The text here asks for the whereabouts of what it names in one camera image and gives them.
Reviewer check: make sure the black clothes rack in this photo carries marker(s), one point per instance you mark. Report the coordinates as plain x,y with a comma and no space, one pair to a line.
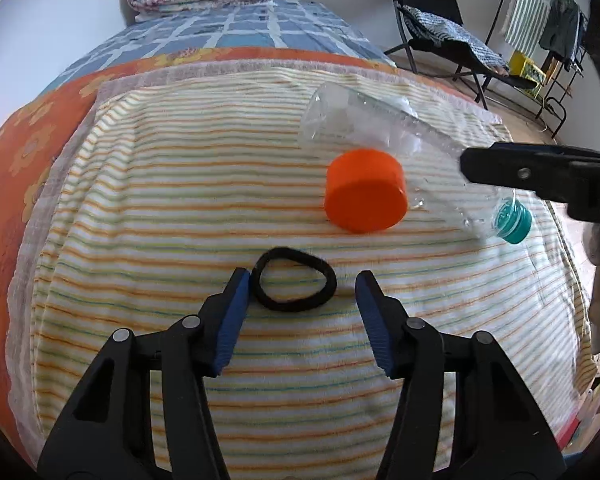
559,82

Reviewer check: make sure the orange plastic cap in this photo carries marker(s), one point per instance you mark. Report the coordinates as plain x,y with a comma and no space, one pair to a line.
365,191

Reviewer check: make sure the black folding chair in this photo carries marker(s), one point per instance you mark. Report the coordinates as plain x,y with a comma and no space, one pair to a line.
450,9

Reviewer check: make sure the orange floral blanket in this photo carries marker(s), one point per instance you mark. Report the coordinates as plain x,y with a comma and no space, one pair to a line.
33,137

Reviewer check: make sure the dark hanging jacket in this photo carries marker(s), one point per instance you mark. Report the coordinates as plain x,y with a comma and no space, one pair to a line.
563,31

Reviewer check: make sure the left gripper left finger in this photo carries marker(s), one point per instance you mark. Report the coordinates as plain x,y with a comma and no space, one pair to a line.
140,410

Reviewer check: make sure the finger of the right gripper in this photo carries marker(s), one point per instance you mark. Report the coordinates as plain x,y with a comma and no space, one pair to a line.
547,170

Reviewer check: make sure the green striped hanging towel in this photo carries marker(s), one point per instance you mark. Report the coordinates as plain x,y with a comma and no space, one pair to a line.
524,24

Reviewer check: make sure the clear plastic bottle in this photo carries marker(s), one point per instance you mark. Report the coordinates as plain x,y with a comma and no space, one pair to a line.
339,119

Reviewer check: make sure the checked cushion on chair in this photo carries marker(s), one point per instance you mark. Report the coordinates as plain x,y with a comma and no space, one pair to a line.
447,38

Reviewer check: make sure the yellow crate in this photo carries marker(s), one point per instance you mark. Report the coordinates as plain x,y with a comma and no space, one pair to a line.
523,66

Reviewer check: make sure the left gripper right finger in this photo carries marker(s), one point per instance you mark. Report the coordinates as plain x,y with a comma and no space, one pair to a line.
499,430

